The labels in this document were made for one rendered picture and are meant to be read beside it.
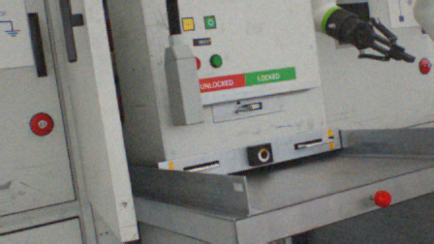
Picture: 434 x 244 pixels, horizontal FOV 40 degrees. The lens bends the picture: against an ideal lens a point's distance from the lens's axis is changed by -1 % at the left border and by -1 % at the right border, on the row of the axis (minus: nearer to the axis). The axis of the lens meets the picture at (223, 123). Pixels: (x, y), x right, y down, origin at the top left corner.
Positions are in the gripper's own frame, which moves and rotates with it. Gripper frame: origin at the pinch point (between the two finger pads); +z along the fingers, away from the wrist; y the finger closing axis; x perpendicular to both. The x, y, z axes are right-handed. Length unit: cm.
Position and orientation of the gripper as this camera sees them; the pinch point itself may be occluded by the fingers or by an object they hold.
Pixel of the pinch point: (401, 55)
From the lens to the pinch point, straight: 171.9
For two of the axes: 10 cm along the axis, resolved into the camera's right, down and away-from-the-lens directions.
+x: 8.0, -0.8, 6.0
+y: 2.2, -8.9, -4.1
